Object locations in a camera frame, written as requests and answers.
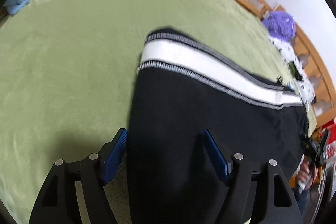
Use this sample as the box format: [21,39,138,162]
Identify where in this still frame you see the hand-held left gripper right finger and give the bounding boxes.
[203,129,303,224]

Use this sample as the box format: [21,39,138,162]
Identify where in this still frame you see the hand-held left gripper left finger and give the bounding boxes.
[28,128,128,224]

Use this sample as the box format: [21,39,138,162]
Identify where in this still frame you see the black pants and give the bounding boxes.
[126,28,310,224]

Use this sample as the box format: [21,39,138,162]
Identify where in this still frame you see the person's right hand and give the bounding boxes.
[297,154,317,191]

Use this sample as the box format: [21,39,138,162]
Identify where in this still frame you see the white floral pillow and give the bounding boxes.
[269,36,317,106]

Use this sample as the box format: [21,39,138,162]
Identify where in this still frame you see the green fleece blanket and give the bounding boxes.
[0,0,318,224]

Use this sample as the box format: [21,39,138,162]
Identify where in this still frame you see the purple plush toy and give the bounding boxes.
[262,11,297,42]

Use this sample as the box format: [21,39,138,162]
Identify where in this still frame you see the wooden bed frame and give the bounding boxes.
[31,0,336,130]

